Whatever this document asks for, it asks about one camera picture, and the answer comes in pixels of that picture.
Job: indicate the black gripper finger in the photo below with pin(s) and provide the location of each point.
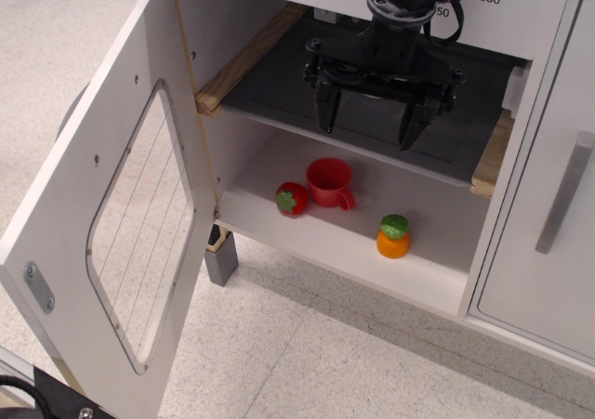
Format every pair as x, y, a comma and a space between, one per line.
417, 117
327, 97

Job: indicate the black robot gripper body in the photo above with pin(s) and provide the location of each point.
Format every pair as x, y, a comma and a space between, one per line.
385, 63

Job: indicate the white toy oven door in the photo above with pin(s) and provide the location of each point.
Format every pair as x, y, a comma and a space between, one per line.
102, 256

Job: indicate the grey oven shelf tray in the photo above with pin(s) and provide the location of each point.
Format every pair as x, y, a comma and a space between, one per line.
274, 93

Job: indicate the red plastic toy cup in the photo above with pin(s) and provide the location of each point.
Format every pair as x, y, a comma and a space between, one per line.
329, 182

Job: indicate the red toy strawberry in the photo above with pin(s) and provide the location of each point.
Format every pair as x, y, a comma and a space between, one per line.
291, 199

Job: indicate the orange toy fruit green top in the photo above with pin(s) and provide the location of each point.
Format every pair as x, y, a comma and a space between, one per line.
393, 237

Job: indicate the white toy kitchen cabinet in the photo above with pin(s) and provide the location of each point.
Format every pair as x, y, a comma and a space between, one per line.
454, 230

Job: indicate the grey cabinet leg foot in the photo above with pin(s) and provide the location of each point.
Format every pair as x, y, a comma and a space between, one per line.
221, 258

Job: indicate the white right cabinet door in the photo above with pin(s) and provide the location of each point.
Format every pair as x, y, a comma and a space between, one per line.
549, 299

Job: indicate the grey metal door handle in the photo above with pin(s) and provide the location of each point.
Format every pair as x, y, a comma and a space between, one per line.
572, 176

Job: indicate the black bracket with screw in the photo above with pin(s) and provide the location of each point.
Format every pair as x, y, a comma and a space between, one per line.
65, 402

